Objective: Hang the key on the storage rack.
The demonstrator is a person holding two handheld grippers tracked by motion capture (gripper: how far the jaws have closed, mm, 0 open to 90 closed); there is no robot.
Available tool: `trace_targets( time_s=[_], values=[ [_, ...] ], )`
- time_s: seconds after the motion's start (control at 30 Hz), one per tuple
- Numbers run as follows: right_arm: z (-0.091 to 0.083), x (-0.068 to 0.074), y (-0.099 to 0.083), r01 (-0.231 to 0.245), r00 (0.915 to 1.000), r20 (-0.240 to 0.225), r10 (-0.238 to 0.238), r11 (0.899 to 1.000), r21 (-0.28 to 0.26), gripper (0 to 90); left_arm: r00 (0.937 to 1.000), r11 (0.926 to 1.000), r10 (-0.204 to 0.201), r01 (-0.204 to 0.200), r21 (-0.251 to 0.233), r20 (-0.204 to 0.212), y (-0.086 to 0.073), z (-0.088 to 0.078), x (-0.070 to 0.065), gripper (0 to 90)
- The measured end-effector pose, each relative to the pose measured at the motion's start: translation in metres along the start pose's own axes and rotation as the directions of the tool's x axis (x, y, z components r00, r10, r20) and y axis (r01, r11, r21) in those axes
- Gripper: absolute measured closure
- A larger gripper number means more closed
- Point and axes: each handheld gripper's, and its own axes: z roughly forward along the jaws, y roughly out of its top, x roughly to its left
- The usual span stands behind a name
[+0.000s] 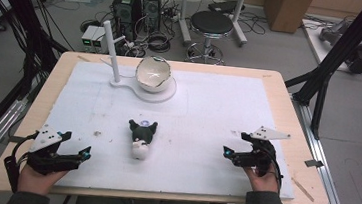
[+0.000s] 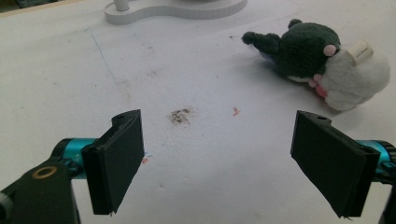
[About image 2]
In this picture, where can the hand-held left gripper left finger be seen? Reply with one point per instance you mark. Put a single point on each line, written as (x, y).
(115, 161)

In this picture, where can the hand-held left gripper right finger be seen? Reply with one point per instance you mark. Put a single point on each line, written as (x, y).
(330, 168)

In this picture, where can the white stand base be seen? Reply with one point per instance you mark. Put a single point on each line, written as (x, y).
(174, 9)

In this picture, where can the dark green and white plush toy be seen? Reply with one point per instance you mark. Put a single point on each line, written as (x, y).
(311, 53)

